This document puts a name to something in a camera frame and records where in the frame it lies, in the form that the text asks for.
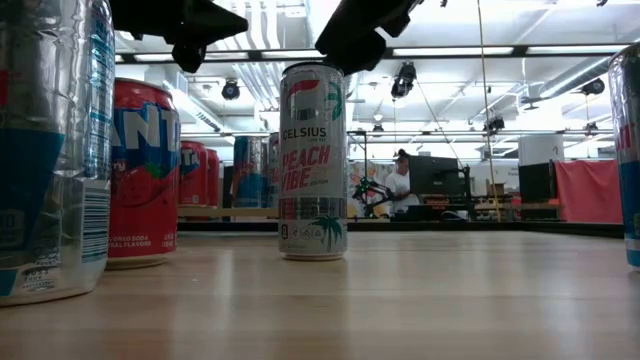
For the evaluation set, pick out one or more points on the small brown cardboard box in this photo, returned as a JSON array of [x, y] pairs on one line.
[[496, 189]]

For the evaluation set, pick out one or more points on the black monitor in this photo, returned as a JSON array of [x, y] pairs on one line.
[[537, 182], [435, 175]]

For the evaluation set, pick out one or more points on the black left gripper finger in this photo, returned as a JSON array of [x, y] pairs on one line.
[[205, 22]]

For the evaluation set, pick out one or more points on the floral patterned curtain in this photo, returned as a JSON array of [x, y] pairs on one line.
[[357, 172]]

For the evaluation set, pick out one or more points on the small black green robot arm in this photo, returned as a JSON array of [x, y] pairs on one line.
[[370, 192]]

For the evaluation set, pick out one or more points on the white tank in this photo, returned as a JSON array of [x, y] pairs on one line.
[[540, 149]]

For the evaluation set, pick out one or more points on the red Fanta strawberry can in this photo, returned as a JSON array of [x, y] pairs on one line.
[[145, 190]]

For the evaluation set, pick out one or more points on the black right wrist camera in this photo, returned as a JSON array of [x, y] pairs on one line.
[[350, 50]]

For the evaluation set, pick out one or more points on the orange Fanta can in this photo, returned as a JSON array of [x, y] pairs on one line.
[[213, 177], [195, 180]]

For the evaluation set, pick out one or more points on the black ceiling camera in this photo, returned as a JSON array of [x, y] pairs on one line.
[[230, 90], [404, 80], [495, 123], [593, 86]]

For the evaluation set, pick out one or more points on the blue silver Red Bull can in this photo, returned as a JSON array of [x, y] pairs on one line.
[[247, 170]]

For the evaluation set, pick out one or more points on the person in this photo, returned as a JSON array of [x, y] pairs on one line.
[[400, 187]]

